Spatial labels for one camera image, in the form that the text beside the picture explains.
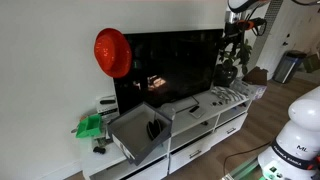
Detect clear plastic cup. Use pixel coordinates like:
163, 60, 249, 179
159, 99, 175, 118

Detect black flat screen tv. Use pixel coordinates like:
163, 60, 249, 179
113, 28, 224, 116

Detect black headphones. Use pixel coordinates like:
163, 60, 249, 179
146, 118, 165, 141

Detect smartphone with black remote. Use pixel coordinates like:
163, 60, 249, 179
188, 105, 206, 119

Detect white tv stand cabinet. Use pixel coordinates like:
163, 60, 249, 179
79, 89, 253, 180

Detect grey open cardboard box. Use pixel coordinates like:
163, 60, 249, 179
106, 101, 174, 166

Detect white and black product box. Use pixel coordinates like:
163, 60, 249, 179
95, 95, 121, 123

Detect striped blue cream towel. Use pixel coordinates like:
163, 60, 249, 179
211, 85, 248, 103

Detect potted green plant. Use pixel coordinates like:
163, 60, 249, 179
213, 30, 254, 88

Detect green plastic bin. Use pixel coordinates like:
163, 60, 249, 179
75, 114, 103, 139

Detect small black gadget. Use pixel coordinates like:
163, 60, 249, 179
92, 146, 107, 155

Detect printed white cardboard box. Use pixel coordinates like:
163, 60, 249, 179
232, 66, 269, 101

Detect grey trash can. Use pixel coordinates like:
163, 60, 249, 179
272, 49, 307, 85

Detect green container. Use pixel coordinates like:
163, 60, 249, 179
302, 53, 320, 74

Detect black cable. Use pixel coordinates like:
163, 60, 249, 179
222, 142, 272, 175

